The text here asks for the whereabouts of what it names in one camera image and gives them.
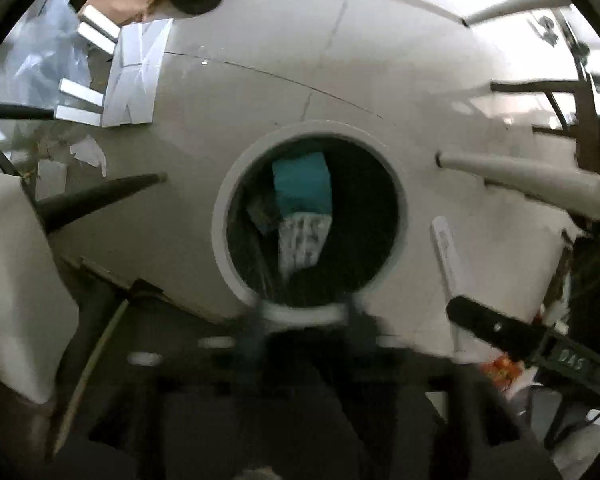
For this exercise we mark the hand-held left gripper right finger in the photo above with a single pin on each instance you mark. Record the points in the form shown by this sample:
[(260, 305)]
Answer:
[(362, 330)]

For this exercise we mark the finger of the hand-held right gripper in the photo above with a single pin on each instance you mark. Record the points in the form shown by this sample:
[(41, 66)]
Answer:
[(490, 327)]

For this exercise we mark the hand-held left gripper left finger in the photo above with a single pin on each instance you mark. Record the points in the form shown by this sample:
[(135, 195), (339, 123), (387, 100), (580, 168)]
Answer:
[(254, 342)]

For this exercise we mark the long white box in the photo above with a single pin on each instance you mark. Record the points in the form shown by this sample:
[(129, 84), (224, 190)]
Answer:
[(445, 255)]

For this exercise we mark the white round trash bin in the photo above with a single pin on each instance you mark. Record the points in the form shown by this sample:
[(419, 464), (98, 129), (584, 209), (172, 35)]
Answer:
[(224, 240)]

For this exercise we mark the orange snack packet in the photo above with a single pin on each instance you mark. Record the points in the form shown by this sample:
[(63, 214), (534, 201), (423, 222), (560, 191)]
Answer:
[(502, 370)]

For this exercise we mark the dark blue sweater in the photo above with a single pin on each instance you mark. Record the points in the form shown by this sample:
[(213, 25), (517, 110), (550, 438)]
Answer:
[(305, 425)]

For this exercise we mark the silver blister pack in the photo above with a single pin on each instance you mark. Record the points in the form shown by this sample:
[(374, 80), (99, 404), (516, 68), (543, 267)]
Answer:
[(300, 240)]

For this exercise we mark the white table leg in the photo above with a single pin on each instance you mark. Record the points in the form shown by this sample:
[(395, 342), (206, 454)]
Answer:
[(505, 172), (520, 5)]

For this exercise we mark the teal packet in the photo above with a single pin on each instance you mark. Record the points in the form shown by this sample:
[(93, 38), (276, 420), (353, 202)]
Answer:
[(300, 180)]

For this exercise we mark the dark tapered furniture leg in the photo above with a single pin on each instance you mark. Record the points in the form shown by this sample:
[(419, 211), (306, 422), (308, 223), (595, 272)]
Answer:
[(95, 199)]

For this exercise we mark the off-white cloth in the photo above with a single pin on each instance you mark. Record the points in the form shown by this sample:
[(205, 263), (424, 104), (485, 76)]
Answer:
[(15, 285)]

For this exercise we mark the white foam bar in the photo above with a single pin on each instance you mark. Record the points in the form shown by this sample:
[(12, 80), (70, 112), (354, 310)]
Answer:
[(97, 27), (80, 102)]

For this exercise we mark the white folded cardboard sheet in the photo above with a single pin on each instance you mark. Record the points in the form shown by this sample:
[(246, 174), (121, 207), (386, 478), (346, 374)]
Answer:
[(135, 70)]

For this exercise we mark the clear plastic bag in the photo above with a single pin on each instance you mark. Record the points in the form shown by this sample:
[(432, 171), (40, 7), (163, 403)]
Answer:
[(40, 50)]

